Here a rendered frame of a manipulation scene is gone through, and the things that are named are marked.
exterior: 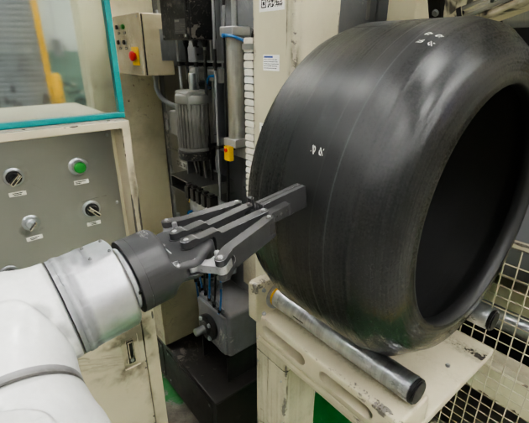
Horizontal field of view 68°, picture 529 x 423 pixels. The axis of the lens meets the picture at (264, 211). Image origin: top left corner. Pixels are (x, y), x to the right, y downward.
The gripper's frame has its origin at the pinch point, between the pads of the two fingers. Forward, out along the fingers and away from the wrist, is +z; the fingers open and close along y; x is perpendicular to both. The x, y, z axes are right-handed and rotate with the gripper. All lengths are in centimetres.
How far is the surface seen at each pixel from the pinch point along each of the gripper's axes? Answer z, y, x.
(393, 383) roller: 11.3, -10.0, 33.8
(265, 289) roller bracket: 10.2, 20.7, 31.1
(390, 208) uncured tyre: 7.9, -10.1, 0.5
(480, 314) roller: 39, -11, 37
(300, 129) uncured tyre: 8.4, 4.8, -6.6
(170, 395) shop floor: 1, 91, 124
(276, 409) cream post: 13, 27, 79
